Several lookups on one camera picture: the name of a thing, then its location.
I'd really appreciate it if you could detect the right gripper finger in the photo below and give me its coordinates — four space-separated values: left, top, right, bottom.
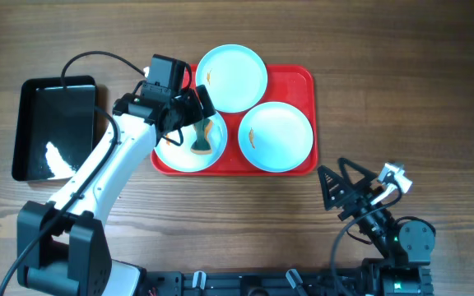
318 165 354 210
337 157 378 191

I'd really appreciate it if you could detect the orange and green sponge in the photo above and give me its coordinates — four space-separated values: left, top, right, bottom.
191 118 213 155

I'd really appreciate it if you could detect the light blue plate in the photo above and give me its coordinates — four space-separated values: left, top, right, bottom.
238 102 314 173
155 113 228 173
195 44 268 113

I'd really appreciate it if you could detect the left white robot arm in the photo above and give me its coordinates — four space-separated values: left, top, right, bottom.
8 85 216 295

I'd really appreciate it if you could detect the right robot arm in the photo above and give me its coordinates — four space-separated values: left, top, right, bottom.
318 158 436 295

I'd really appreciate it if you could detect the red serving tray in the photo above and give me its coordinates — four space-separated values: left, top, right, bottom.
151 63 319 177

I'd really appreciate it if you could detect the black water tray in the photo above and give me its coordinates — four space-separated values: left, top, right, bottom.
12 76 98 182

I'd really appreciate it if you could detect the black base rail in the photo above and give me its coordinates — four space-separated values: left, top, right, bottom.
139 267 435 296

